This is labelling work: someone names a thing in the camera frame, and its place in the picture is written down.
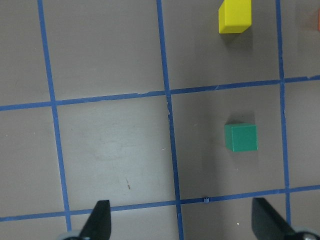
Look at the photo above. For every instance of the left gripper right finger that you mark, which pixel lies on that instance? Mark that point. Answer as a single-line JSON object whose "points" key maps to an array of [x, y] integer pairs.
{"points": [[267, 223]]}

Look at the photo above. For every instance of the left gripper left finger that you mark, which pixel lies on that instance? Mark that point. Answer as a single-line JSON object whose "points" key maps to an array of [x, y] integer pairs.
{"points": [[99, 225]]}

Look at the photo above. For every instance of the green wooden block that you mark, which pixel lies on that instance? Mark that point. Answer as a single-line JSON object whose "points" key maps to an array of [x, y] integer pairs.
{"points": [[241, 137]]}

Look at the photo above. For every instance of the yellow wooden block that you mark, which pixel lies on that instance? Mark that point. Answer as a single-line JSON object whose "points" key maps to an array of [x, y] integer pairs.
{"points": [[234, 16]]}

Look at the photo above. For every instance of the orange wooden block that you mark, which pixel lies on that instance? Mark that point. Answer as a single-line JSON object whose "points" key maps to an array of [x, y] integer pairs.
{"points": [[318, 20]]}

